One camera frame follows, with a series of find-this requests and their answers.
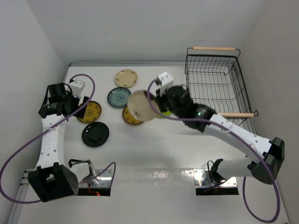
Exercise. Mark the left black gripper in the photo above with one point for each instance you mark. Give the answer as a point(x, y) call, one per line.
point(75, 99)

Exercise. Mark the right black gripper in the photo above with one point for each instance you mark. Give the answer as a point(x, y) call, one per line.
point(161, 100)

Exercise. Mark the black plate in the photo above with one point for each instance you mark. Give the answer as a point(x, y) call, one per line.
point(95, 134)

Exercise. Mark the cream plate with flowers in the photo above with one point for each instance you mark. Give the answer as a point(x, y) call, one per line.
point(139, 106)

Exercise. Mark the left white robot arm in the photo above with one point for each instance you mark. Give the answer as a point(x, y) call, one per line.
point(53, 178)

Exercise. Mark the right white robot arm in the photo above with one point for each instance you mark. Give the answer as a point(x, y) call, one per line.
point(264, 157)

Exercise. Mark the left yellow patterned plate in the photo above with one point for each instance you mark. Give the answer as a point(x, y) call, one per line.
point(92, 112)

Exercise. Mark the yellow patterned plate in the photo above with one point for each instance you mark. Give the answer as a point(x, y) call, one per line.
point(92, 112)
point(128, 118)

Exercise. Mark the lime green plate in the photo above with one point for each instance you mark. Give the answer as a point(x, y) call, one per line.
point(162, 115)

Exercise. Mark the blue patterned plate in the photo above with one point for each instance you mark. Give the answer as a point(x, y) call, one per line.
point(118, 97)

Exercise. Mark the middle yellow patterned plate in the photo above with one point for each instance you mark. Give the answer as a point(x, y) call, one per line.
point(128, 118)

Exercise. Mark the beige floral plate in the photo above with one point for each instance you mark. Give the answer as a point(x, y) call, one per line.
point(126, 78)

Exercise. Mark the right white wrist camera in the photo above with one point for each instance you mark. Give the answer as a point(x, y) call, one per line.
point(165, 80)

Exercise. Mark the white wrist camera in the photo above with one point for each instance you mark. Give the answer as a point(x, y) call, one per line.
point(165, 80)
point(76, 88)

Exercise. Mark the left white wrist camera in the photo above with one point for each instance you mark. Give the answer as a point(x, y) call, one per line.
point(76, 88)

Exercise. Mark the black wire dish rack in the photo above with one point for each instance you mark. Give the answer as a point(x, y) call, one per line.
point(214, 78)

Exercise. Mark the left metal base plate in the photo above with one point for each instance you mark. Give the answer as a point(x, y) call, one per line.
point(102, 181)

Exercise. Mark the metal base plate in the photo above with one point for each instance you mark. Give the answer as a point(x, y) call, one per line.
point(202, 180)
point(102, 181)

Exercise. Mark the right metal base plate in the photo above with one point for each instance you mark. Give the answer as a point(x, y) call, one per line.
point(202, 180)

